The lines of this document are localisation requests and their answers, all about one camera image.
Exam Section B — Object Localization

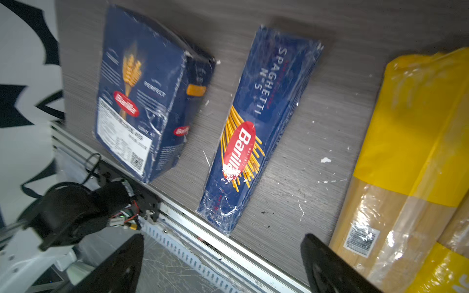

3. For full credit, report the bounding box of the blue Barilla pasta pack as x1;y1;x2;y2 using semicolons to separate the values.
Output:
94;5;216;183

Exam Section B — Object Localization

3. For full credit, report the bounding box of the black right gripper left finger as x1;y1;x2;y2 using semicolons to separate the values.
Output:
69;234;144;293

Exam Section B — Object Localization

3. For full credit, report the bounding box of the white slotted cable duct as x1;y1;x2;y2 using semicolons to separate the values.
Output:
139;217;263;293

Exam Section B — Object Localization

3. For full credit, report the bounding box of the dark blue pasta pack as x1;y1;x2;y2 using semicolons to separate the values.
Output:
197;27;324;235

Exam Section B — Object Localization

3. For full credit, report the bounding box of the small clear spaghetti pack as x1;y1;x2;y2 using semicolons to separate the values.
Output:
329;48;469;293

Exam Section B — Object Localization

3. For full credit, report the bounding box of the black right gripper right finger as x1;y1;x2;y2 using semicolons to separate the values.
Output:
300;234;380;293

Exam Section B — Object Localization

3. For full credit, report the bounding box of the yellow Pastatime spaghetti pack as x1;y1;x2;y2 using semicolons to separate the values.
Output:
406;197;469;293

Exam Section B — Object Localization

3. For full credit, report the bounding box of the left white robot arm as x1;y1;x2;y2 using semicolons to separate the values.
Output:
1;162;161;293

